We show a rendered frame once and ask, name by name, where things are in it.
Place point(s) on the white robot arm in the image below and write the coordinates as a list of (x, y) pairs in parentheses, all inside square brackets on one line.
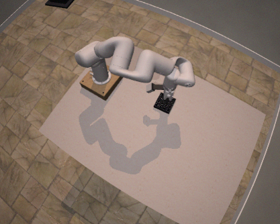
[(122, 49)]

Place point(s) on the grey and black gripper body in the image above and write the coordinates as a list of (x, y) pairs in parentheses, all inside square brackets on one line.
[(168, 95)]

